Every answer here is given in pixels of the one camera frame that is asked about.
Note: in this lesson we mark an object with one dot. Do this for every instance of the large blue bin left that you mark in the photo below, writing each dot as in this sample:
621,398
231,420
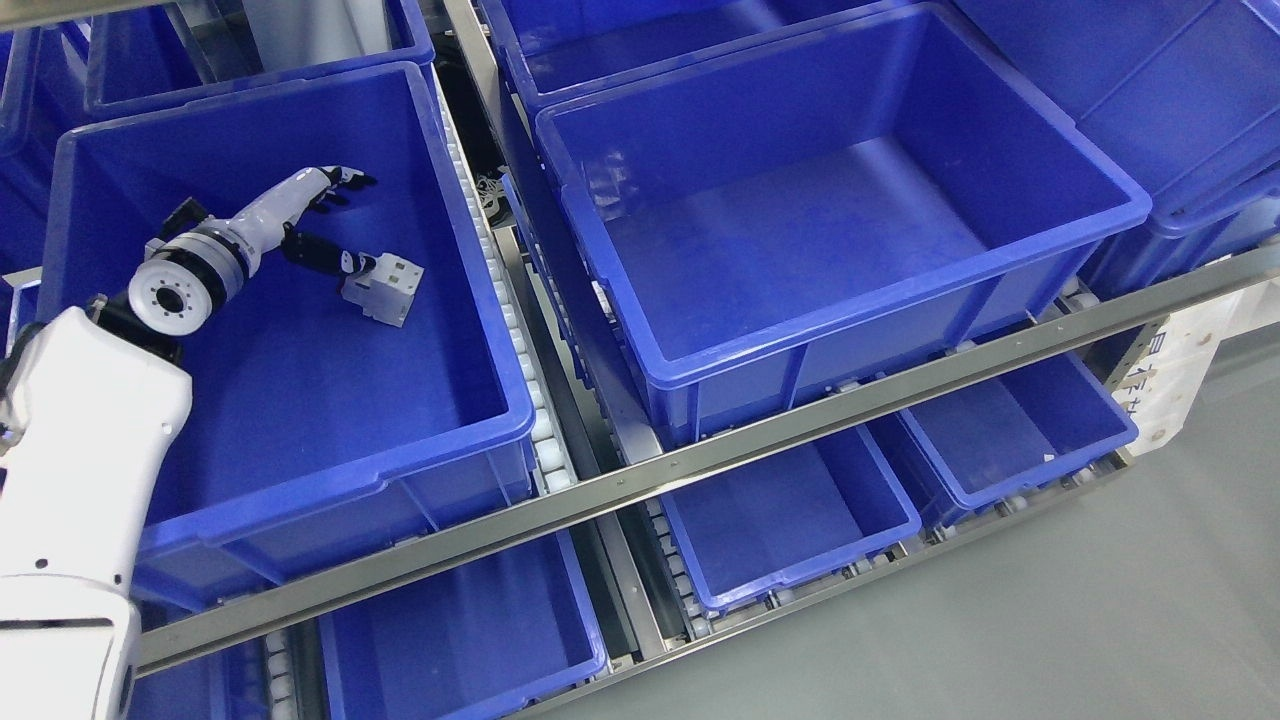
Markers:
316,435

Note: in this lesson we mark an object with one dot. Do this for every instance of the blue bin rear left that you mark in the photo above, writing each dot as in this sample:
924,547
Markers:
72,73

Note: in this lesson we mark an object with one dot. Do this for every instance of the blue bin lower left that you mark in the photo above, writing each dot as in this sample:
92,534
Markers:
480,641

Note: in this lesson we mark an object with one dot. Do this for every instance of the blue bin lower right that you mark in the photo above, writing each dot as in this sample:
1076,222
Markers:
959,454

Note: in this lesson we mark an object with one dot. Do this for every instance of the blue bin rear centre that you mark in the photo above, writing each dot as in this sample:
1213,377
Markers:
620,40

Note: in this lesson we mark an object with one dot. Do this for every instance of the large blue bin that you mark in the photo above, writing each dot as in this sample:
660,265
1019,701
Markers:
316,435
1005,198

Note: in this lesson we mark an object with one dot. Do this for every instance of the large blue bin centre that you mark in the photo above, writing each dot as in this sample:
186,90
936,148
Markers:
1005,198

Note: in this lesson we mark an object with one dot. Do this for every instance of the metal roller shelf rack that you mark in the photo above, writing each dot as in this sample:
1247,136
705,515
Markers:
364,577

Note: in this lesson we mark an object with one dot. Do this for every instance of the blue bin upper right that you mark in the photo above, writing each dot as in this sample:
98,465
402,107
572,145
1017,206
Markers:
1183,95

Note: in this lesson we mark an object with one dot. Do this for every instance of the blue bin lower middle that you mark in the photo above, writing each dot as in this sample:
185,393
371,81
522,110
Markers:
789,518

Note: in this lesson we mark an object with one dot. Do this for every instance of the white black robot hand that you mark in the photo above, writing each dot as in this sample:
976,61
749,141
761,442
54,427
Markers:
271,221

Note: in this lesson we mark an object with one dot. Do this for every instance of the white red circuit breaker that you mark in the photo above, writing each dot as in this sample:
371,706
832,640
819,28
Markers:
384,287

